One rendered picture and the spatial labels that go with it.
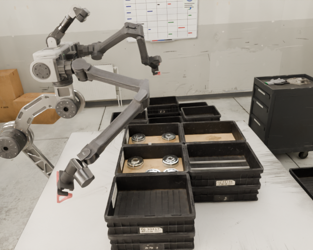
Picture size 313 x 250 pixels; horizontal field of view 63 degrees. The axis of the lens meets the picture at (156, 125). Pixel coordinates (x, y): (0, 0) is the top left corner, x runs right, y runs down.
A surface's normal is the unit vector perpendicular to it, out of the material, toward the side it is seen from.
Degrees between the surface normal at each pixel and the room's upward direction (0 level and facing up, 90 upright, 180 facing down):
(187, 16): 90
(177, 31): 90
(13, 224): 0
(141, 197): 0
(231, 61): 90
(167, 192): 0
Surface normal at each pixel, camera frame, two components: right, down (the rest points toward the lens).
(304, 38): 0.07, 0.45
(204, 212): -0.05, -0.89
